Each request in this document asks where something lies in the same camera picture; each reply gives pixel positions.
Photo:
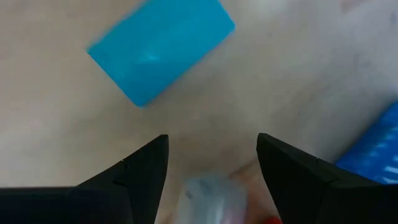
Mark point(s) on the white grey plug adapter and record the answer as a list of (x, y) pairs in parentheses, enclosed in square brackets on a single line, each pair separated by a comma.
[(211, 202)]

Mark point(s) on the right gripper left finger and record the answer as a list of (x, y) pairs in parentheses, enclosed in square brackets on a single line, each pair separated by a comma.
[(93, 205)]

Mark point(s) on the blue plastic basket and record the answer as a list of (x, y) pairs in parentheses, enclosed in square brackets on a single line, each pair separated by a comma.
[(379, 149)]

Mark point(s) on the teal flat box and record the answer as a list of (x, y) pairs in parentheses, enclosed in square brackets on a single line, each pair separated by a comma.
[(155, 53)]

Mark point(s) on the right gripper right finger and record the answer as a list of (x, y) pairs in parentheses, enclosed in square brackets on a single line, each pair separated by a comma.
[(326, 202)]

